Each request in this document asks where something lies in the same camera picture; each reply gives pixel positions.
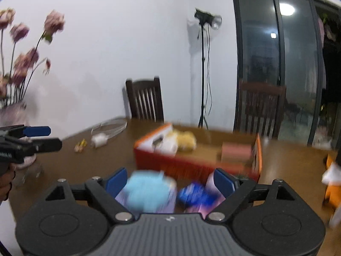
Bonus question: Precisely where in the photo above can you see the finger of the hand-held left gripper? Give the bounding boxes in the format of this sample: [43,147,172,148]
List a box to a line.
[19,138,63,155]
[16,125,52,138]

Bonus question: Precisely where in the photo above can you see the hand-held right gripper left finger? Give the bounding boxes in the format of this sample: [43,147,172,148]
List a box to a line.
[44,167,134,222]

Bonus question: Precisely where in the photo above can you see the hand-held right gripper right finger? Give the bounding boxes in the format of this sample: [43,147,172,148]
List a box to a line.
[207,169,296,222]

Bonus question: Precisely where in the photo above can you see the blue packet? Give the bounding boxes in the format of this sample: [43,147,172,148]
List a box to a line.
[177,182,217,207]

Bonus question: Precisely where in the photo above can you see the light blue plush toy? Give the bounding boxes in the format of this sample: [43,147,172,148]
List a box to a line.
[125,170,172,214]

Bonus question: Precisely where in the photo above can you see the orange cardboard box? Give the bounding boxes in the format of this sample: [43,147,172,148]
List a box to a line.
[133,123,263,183]

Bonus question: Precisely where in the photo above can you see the purple cushion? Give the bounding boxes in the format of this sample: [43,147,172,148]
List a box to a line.
[114,177,178,214]

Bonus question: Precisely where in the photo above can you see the white and yellow plush toy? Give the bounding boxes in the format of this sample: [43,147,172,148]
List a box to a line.
[160,129,198,156]

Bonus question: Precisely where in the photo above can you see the person's left hand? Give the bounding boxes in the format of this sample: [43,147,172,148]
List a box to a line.
[0,164,17,202]

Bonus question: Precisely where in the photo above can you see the small yellow pieces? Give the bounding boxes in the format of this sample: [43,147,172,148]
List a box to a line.
[75,139,88,154]

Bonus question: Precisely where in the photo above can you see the reddish pink block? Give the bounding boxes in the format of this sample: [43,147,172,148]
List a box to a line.
[221,141,254,164]

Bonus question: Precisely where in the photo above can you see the white power adapter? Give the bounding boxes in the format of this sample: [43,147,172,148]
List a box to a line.
[91,134,108,148]

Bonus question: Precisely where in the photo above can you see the pink artificial flowers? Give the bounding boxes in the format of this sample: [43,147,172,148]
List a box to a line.
[0,8,66,107]

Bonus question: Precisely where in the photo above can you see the dark wooden chair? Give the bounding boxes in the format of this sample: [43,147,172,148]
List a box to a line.
[238,80,288,140]
[125,77,165,121]

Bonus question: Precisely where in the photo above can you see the orange bag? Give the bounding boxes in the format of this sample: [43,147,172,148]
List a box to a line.
[322,154,341,210]

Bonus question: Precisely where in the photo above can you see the black studio light stand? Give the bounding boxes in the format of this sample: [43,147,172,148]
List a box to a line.
[194,8,223,130]

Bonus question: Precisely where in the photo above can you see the sliding glass door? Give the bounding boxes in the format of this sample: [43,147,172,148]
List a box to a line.
[230,0,341,151]

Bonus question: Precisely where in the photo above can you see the hanging clothes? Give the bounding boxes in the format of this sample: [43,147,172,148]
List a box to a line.
[318,13,337,44]

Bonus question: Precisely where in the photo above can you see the white flat cable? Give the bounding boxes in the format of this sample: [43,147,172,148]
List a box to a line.
[91,119,128,139]

